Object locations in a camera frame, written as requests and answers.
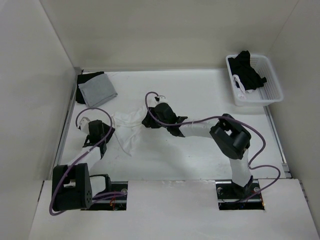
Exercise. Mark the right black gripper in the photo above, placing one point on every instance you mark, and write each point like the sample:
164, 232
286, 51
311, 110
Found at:
148, 122

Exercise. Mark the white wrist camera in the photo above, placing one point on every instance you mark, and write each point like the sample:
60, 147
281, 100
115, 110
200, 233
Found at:
160, 99
84, 124

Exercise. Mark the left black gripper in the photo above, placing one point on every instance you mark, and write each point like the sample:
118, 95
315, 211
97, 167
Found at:
106, 129

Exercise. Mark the folded black tank top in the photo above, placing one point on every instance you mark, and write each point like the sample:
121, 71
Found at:
82, 79

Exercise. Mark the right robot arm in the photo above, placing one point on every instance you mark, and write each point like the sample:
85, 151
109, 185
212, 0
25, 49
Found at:
231, 137

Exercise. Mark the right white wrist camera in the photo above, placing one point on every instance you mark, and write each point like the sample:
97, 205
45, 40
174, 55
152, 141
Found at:
160, 99

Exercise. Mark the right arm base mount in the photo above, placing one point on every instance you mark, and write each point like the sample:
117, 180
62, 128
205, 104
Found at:
231, 197

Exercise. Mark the left metal table rail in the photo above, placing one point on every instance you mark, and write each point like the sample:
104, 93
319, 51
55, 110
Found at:
66, 124

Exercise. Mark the folded grey tank top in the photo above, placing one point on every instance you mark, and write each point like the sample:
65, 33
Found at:
98, 91

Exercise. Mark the white tank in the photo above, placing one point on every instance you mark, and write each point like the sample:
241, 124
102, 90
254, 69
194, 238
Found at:
241, 91
128, 128

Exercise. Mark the crumpled black tank top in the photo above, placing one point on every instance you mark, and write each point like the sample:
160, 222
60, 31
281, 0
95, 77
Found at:
241, 66

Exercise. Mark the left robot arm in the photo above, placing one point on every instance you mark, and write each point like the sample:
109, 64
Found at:
72, 186

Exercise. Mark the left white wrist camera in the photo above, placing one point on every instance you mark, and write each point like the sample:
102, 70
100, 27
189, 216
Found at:
84, 124

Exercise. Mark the white plastic basket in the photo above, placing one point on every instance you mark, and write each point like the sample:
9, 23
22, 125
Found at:
270, 93

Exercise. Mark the white tank top in basket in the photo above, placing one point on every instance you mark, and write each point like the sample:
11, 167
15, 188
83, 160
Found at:
241, 91

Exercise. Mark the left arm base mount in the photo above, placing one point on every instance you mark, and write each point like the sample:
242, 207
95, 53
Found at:
108, 195

